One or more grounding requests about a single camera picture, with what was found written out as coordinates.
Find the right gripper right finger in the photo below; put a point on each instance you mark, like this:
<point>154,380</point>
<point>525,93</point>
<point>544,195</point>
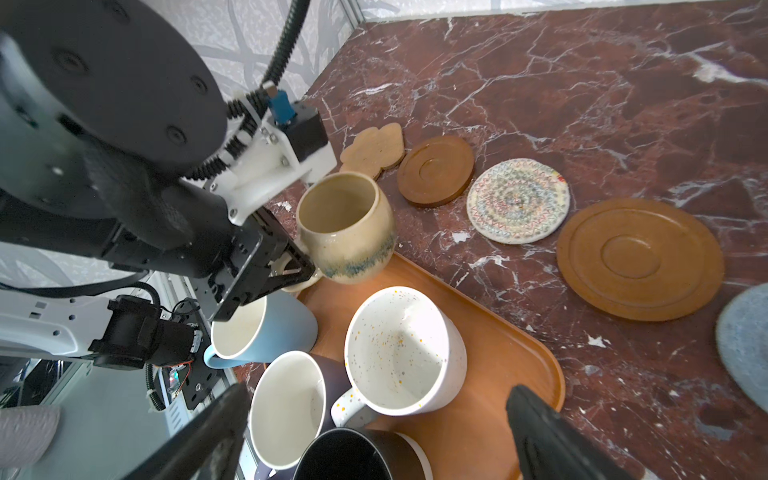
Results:
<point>548,447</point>

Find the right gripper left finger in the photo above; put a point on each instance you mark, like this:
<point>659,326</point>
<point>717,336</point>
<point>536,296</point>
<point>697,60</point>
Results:
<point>210,444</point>

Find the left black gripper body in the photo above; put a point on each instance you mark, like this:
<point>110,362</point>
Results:
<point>262,259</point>

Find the beige glazed mug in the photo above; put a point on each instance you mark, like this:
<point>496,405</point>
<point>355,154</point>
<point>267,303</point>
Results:
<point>347,227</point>

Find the flower-shaped cork coaster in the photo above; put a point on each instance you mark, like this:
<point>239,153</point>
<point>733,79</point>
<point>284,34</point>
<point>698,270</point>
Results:
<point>374,150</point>

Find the dark round wooden coaster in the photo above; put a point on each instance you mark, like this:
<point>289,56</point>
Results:
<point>436,171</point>

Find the round wooden saucer coaster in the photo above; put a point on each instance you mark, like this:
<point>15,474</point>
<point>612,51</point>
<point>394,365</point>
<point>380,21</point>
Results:
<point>640,259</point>

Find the grey round felt coaster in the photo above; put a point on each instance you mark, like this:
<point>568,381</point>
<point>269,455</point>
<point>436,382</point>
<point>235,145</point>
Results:
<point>741,339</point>

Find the woven multicolour round coaster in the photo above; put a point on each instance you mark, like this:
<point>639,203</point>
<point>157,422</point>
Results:
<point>518,201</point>

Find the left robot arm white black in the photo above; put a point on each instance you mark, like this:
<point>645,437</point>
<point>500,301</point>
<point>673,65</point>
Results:
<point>116,144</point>

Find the light blue mug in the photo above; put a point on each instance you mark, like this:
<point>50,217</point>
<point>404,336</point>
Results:
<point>261,331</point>

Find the orange rectangular tray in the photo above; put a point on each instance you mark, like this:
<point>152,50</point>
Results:
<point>470,438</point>

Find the purple mug white inside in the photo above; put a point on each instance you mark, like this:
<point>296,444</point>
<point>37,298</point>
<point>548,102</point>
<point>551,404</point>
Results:
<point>290,408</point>

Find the black mug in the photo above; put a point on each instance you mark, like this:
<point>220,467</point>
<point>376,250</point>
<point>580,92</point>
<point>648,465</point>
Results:
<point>346,453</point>

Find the white speckled mug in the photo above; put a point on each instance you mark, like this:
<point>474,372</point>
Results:
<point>403,356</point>

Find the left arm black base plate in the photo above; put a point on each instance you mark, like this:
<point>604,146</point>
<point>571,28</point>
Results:
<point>192,382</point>

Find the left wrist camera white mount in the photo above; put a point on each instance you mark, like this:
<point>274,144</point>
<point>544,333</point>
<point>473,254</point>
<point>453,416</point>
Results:
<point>281,142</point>

